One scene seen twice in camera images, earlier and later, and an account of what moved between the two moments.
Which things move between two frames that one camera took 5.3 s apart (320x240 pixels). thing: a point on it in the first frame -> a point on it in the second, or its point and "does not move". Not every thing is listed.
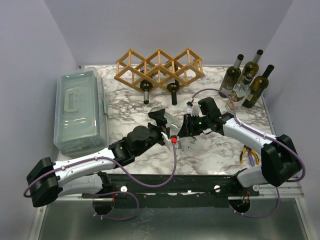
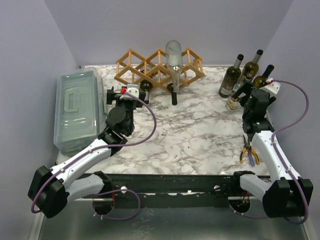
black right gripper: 187,125 -> 250,88
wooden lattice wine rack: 159,70 does not move
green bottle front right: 259,84 does not move
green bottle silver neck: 231,77 does not move
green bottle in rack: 173,87 does not move
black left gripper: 161,121 -> 112,96
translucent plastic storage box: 81,121 does not move
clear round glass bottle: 174,122 -> 174,62
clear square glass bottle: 240,94 does not move
